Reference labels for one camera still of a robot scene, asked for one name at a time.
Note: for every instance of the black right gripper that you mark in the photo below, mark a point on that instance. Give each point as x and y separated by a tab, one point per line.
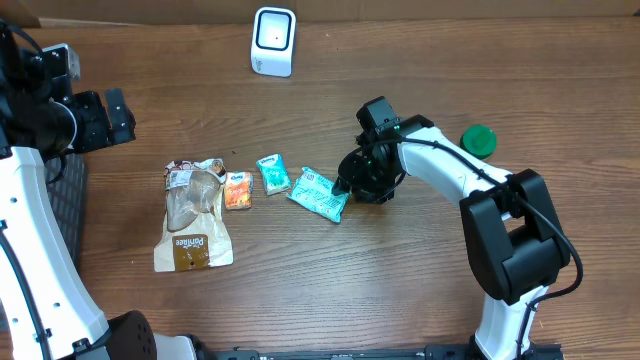
353	177

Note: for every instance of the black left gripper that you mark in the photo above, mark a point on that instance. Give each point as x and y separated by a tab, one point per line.
100	121

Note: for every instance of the teal snack packet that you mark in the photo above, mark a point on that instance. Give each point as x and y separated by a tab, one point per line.
314	192

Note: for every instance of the small teal tissue packet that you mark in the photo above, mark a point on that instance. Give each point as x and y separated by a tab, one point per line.
274	174

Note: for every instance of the green lid jar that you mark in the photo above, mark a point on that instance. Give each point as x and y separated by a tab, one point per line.
479	141

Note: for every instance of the orange tissue packet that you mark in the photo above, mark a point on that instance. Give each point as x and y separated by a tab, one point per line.
238	190

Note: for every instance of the brown paper bread bag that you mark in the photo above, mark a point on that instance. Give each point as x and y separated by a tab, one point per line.
194	236

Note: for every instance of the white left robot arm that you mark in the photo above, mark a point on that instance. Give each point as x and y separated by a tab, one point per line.
51	314

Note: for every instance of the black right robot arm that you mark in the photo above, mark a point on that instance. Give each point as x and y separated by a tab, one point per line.
514	241

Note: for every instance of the white barcode scanner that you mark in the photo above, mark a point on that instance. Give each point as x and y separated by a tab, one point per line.
273	38

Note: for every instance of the grey plastic mesh basket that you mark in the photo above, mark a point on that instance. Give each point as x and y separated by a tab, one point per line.
68	200

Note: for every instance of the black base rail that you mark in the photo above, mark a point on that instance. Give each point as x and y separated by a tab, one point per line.
340	355

